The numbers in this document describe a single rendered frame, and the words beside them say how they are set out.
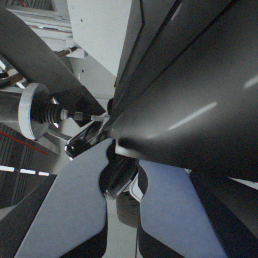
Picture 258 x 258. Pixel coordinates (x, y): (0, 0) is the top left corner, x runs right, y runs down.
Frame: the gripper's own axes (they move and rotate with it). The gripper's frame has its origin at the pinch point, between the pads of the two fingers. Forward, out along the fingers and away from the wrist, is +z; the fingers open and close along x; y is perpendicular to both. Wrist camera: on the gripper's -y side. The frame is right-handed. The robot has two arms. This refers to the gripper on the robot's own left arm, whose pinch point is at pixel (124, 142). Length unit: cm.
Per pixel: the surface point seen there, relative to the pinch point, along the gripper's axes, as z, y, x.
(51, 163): 942, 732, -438
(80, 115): 11.3, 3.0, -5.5
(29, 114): 8.5, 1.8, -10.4
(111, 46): 46.8, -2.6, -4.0
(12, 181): 672, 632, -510
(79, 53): 69, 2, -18
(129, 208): 20.7, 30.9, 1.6
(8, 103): 10.6, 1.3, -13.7
